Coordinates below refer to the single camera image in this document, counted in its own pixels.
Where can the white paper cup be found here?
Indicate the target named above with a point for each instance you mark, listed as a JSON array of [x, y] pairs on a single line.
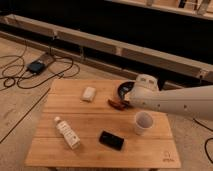
[[142, 121]]

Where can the blue power adapter box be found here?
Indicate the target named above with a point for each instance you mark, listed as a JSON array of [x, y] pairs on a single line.
[[36, 67]]

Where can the brown curved object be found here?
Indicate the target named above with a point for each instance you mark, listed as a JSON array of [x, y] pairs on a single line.
[[119, 105]]

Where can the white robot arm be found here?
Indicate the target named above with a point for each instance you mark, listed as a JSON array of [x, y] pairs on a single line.
[[195, 102]]

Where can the clear plastic bottle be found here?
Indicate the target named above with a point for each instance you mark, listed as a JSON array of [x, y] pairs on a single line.
[[69, 135]]

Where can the long wooden beam frame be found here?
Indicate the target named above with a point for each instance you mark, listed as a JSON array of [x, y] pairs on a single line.
[[149, 56]]

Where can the dark ceramic bowl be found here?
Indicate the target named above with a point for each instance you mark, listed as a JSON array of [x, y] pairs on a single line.
[[124, 88]]

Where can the black rectangular box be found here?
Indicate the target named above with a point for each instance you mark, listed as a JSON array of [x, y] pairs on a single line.
[[111, 140]]

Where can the wooden table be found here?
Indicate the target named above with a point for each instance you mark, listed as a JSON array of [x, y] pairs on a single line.
[[154, 149]]

